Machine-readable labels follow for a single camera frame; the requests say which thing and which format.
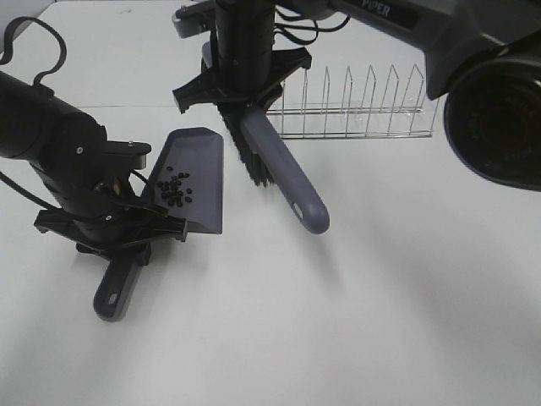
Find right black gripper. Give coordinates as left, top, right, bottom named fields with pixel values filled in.
left=172, top=1, right=312, bottom=112

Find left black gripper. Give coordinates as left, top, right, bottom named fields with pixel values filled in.
left=33, top=143, right=161, bottom=266

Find purple hand brush black bristles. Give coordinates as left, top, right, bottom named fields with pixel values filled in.
left=199, top=40, right=331, bottom=236

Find pile of coffee beans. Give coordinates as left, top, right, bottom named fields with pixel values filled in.
left=156, top=166, right=194, bottom=207

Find purple plastic dustpan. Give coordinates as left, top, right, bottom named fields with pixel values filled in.
left=93, top=128, right=224, bottom=321

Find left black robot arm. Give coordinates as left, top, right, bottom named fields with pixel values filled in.
left=1, top=74, right=188, bottom=258

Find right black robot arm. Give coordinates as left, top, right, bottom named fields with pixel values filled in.
left=173, top=1, right=540, bottom=190

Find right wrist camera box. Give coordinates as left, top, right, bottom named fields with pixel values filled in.
left=172, top=1, right=216, bottom=39

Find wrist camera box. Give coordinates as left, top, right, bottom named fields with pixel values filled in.
left=172, top=1, right=216, bottom=39
left=105, top=140, right=151, bottom=171

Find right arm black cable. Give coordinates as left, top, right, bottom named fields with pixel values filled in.
left=272, top=8, right=352, bottom=47

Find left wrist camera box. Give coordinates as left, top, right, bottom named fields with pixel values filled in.
left=105, top=140, right=151, bottom=171

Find chrome wire dish rack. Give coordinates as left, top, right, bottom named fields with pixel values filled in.
left=267, top=63, right=441, bottom=140

